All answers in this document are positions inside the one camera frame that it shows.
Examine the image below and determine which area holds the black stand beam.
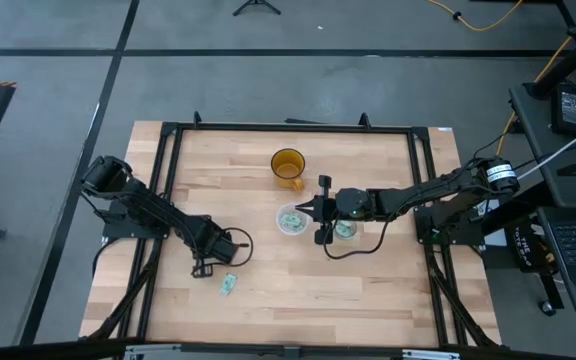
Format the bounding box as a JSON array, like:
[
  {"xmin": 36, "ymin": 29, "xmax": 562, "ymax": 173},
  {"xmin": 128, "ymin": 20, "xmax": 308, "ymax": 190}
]
[{"xmin": 522, "ymin": 0, "xmax": 576, "ymax": 101}]

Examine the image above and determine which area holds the black desk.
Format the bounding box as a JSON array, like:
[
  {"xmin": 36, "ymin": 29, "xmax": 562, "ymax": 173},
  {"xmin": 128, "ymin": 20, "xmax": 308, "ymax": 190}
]
[{"xmin": 507, "ymin": 82, "xmax": 576, "ymax": 329}]

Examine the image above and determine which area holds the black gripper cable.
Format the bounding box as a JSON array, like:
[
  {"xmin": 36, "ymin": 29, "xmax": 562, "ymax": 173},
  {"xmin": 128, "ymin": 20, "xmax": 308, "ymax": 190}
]
[
  {"xmin": 217, "ymin": 227, "xmax": 255, "ymax": 267},
  {"xmin": 323, "ymin": 217, "xmax": 394, "ymax": 261}
]

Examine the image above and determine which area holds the white cable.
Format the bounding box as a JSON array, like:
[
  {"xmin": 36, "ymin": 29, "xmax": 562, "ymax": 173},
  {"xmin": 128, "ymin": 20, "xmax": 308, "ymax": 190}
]
[{"xmin": 515, "ymin": 117, "xmax": 576, "ymax": 181}]

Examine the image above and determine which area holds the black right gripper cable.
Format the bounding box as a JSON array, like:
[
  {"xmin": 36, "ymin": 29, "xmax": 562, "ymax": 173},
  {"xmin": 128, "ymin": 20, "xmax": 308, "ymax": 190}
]
[{"xmin": 323, "ymin": 217, "xmax": 394, "ymax": 261}]

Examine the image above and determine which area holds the black tote bag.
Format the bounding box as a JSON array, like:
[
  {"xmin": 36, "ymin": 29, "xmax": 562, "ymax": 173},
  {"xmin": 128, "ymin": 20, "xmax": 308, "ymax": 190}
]
[{"xmin": 505, "ymin": 219, "xmax": 559, "ymax": 276}]

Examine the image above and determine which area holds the long yellow extension cable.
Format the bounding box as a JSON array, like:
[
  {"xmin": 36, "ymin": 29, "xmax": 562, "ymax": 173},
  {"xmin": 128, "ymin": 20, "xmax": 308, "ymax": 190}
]
[{"xmin": 495, "ymin": 0, "xmax": 576, "ymax": 156}]

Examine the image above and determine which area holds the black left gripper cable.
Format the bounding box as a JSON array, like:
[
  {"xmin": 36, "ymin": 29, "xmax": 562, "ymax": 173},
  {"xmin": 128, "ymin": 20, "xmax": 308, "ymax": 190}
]
[{"xmin": 217, "ymin": 227, "xmax": 255, "ymax": 267}]

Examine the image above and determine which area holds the clear plastic bowl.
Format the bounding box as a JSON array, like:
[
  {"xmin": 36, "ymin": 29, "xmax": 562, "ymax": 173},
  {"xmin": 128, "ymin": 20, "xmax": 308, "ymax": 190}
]
[{"xmin": 275, "ymin": 202, "xmax": 312, "ymax": 237}]

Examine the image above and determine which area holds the black overhead gantry bar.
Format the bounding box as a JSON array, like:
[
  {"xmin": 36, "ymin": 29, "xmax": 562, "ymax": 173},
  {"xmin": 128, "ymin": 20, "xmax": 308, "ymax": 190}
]
[{"xmin": 0, "ymin": 338, "xmax": 576, "ymax": 360}]

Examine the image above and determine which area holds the black aluminium table frame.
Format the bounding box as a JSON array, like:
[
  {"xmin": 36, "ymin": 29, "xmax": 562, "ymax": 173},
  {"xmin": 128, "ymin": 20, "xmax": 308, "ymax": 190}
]
[{"xmin": 80, "ymin": 110, "xmax": 502, "ymax": 351}]

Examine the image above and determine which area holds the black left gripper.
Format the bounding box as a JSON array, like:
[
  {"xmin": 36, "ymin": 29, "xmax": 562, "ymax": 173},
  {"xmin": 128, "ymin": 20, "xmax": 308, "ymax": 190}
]
[{"xmin": 191, "ymin": 216, "xmax": 240, "ymax": 279}]

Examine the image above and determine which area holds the clear glass jar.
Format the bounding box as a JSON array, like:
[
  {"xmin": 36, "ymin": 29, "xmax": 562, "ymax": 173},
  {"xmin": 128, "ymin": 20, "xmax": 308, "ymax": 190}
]
[{"xmin": 333, "ymin": 219, "xmax": 359, "ymax": 242}]

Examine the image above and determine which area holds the black power adapter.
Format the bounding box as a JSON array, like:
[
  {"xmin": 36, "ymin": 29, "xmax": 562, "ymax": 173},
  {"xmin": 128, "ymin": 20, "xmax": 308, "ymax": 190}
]
[{"xmin": 550, "ymin": 82, "xmax": 576, "ymax": 136}]

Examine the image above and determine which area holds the yellow extension cable black plug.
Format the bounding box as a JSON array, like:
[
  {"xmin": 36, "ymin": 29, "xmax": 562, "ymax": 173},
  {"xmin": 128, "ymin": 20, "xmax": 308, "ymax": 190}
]
[{"xmin": 425, "ymin": 0, "xmax": 525, "ymax": 33}]

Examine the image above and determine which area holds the amber yellow mug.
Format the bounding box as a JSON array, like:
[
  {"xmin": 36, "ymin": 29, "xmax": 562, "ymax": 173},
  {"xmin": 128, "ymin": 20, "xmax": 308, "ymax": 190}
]
[{"xmin": 269, "ymin": 147, "xmax": 307, "ymax": 193}]

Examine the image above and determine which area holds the black tripod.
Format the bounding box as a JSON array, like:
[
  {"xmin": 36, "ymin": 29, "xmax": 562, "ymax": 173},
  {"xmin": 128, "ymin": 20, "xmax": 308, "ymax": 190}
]
[{"xmin": 231, "ymin": 0, "xmax": 283, "ymax": 17}]

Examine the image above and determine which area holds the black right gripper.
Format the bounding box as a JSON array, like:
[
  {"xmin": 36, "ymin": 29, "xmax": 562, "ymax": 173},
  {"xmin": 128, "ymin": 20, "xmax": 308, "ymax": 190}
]
[{"xmin": 295, "ymin": 174, "xmax": 372, "ymax": 246}]

